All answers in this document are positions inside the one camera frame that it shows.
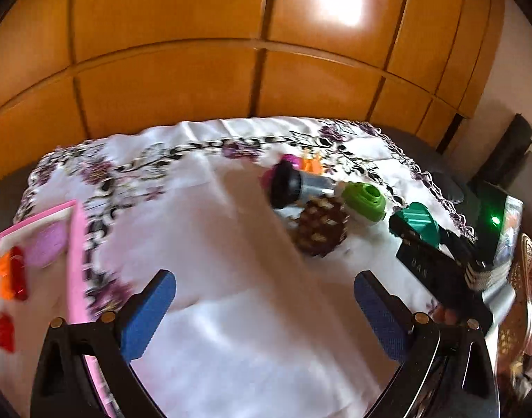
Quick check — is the black chair back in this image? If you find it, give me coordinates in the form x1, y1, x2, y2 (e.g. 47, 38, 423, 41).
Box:
484, 113, 532, 184

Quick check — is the white embroidered floral tablecloth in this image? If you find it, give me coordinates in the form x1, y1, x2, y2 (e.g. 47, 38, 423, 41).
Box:
13, 117, 478, 418

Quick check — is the gold ornate chair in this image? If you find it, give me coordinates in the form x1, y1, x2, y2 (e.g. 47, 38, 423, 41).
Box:
497, 233, 532, 401

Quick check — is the wooden wardrobe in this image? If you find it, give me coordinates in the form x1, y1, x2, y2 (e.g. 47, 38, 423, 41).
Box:
0, 0, 506, 188

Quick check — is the magenta perforated cap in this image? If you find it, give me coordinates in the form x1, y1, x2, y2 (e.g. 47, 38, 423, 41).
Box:
261, 153, 302, 190

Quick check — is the light green plastic holder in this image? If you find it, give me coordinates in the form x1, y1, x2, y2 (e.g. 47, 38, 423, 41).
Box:
341, 181, 386, 224

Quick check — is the red translucent plastic piece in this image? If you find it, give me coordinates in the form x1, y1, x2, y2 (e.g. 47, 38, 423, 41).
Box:
9, 246, 29, 301

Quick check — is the purple oval soap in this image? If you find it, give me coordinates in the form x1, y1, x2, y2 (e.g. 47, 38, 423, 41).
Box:
28, 222, 70, 268

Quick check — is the brown studded round disc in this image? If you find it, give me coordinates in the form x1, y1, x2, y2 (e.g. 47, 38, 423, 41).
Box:
294, 196, 349, 257

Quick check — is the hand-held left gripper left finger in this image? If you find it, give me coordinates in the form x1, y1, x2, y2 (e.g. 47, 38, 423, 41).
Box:
30, 270, 177, 418

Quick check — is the orange toy brick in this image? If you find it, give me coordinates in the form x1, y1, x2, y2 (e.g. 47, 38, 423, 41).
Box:
0, 255, 14, 301

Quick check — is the pink cardboard box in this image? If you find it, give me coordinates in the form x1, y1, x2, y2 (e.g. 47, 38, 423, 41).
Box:
0, 199, 119, 418

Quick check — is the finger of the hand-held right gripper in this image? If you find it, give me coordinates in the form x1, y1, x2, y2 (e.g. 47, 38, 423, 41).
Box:
390, 215, 424, 249
440, 229, 480, 266

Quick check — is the red cross-shaped toy piece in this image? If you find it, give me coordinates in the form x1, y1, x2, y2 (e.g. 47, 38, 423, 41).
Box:
0, 312, 16, 353

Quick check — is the small orange figure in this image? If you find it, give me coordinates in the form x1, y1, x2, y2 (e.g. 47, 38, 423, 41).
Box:
302, 148, 323, 175

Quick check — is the teal plastic stand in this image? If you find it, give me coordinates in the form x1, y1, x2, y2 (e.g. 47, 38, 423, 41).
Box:
389, 202, 441, 248

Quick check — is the person's right hand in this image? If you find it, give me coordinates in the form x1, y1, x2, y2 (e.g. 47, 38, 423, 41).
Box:
431, 302, 469, 327

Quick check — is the grey canister with black lid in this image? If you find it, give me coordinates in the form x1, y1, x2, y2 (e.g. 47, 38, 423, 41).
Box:
268, 160, 336, 207

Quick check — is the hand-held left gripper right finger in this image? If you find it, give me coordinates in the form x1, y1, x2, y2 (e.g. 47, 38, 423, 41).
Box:
353, 270, 500, 418

